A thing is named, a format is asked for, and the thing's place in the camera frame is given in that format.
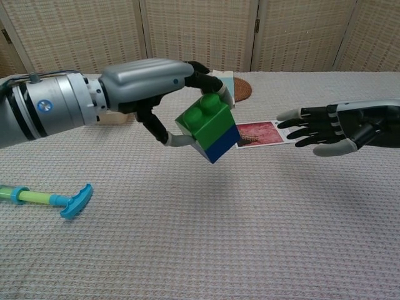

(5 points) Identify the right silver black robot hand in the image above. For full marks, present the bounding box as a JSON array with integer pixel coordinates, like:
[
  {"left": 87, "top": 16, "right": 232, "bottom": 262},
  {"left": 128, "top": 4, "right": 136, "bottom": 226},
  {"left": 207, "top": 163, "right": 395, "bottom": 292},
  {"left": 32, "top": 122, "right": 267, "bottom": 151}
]
[{"left": 276, "top": 99, "right": 400, "bottom": 157}]

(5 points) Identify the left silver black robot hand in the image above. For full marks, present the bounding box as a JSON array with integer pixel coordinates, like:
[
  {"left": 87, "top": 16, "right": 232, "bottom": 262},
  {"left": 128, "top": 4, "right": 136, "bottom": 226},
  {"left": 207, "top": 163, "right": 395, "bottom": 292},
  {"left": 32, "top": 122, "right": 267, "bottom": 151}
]
[{"left": 98, "top": 58, "right": 235, "bottom": 148}]

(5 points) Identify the red photo postcard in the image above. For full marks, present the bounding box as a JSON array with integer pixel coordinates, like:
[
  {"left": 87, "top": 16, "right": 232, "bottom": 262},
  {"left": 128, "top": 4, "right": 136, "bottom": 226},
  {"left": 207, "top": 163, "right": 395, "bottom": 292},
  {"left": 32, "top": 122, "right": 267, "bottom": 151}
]
[{"left": 234, "top": 120, "right": 296, "bottom": 149}]

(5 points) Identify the round brown woven coaster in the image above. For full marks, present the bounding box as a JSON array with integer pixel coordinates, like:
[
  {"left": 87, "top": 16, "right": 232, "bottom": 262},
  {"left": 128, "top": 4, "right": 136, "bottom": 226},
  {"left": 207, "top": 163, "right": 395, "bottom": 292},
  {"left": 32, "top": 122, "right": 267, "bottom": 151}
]
[{"left": 232, "top": 77, "right": 253, "bottom": 103}]

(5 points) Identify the blue green toy water pump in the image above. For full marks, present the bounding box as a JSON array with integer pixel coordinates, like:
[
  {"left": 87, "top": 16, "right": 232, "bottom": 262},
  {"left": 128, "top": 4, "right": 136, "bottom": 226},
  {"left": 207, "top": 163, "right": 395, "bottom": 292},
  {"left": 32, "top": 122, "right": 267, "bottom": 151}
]
[{"left": 0, "top": 182, "right": 94, "bottom": 219}]

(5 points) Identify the blue toy brick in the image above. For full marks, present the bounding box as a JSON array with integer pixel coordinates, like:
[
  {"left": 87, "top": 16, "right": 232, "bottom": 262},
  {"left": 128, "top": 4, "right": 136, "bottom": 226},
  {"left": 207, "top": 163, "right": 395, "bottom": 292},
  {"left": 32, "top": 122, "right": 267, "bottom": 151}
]
[{"left": 191, "top": 124, "right": 242, "bottom": 165}]

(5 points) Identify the beige woven folding screen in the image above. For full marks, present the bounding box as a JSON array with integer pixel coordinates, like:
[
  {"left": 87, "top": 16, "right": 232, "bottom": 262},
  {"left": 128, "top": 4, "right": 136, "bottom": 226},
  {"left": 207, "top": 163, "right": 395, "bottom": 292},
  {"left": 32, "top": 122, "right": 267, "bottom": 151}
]
[{"left": 0, "top": 0, "right": 400, "bottom": 79}]

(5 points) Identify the green toy brick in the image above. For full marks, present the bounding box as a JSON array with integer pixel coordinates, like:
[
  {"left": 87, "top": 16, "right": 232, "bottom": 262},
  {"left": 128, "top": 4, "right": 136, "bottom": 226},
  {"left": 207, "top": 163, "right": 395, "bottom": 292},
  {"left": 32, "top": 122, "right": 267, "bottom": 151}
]
[{"left": 174, "top": 92, "right": 237, "bottom": 151}]

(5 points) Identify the beige plastic tray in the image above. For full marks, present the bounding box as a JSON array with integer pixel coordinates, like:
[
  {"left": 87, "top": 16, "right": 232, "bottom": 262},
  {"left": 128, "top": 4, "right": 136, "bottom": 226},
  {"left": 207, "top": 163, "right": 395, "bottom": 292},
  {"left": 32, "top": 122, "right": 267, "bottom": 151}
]
[{"left": 96, "top": 111, "right": 129, "bottom": 125}]

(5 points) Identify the light blue white card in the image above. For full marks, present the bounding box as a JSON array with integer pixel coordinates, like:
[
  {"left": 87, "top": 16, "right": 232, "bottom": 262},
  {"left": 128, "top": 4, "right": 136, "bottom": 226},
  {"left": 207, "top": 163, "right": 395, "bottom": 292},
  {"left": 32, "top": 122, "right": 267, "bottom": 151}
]
[{"left": 212, "top": 69, "right": 236, "bottom": 109}]

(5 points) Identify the white woven tablecloth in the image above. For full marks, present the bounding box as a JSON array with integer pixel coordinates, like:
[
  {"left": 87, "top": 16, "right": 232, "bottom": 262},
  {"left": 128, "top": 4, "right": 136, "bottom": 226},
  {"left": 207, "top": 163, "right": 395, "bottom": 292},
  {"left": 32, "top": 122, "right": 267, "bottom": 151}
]
[{"left": 0, "top": 71, "right": 400, "bottom": 300}]

